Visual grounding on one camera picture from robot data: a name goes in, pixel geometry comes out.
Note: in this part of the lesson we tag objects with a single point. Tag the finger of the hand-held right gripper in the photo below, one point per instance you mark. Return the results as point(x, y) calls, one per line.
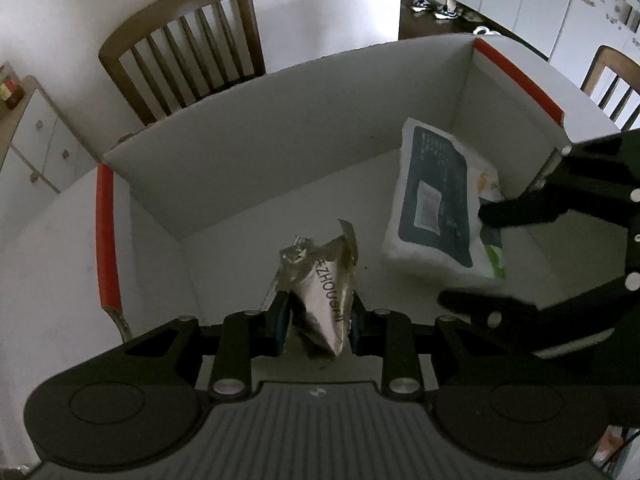
point(530, 207)
point(480, 305)

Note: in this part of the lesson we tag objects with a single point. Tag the red-lidded sauce jar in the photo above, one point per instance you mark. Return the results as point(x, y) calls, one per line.
point(11, 87)

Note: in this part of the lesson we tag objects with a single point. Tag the brown wooden slat chair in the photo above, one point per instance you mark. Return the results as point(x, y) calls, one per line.
point(175, 7)
point(607, 57)

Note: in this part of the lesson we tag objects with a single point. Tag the silver foil snack wrapper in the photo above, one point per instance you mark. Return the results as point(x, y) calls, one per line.
point(325, 305)

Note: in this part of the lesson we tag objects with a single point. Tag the white appliance with magnets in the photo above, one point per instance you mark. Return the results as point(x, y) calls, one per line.
point(605, 15)

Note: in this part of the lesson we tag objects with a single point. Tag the tall white wall cabinets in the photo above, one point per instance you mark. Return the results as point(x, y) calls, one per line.
point(520, 0)

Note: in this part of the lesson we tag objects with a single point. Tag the white teal tissue pack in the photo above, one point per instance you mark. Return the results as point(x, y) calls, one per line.
point(435, 195)

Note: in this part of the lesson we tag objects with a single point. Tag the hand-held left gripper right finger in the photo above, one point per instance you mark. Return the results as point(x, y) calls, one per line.
point(356, 332)

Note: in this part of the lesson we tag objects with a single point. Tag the white low drawer cabinet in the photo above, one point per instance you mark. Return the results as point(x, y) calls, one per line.
point(45, 135)

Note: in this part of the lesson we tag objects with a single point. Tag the dark white sneaker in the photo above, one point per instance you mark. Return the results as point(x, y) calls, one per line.
point(446, 11)
point(422, 4)

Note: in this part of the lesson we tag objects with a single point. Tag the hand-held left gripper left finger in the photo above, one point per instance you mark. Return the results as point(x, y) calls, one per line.
point(281, 322)

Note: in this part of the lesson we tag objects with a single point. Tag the red white cardboard box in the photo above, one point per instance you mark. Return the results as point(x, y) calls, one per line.
point(280, 160)

